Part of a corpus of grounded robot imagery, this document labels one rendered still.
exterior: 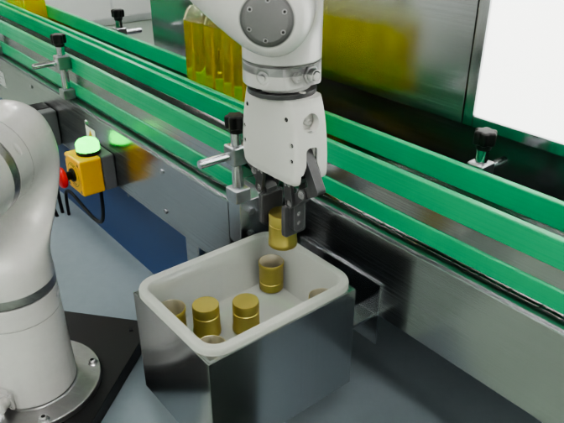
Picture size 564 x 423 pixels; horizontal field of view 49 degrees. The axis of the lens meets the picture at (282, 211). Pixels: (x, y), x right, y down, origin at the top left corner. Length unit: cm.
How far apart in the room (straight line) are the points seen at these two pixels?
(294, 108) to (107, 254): 80
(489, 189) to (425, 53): 24
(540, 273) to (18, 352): 66
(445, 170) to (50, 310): 56
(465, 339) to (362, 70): 46
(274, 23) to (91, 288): 83
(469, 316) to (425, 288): 7
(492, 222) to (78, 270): 87
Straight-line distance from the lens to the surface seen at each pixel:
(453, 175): 82
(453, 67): 90
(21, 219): 89
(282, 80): 64
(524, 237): 70
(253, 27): 55
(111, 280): 128
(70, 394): 100
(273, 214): 74
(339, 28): 104
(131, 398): 102
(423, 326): 82
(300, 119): 65
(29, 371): 95
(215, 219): 94
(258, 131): 69
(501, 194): 79
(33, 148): 85
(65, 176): 121
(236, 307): 79
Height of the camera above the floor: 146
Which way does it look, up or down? 28 degrees down
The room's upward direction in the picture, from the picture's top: straight up
